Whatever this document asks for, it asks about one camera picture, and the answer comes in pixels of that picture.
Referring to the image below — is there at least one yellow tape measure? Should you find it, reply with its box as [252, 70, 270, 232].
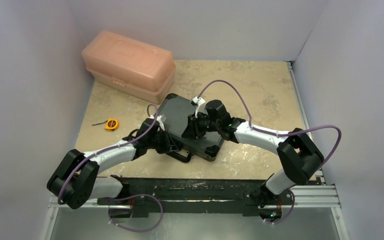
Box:
[92, 118, 120, 131]

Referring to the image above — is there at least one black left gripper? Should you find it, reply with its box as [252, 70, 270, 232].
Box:
[146, 127, 178, 154]

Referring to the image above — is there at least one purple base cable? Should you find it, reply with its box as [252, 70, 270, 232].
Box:
[107, 193, 165, 233]

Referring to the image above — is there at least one black poker carrying case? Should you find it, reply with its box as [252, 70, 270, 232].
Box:
[158, 93, 224, 163]

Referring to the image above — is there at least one pink plastic storage box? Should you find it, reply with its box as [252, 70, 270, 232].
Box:
[81, 30, 176, 104]

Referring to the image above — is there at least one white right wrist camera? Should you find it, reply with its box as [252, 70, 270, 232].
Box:
[191, 96, 206, 118]

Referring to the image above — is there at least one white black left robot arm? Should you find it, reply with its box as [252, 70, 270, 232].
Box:
[46, 117, 175, 210]

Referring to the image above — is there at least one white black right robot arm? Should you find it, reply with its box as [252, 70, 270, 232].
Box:
[181, 97, 325, 204]

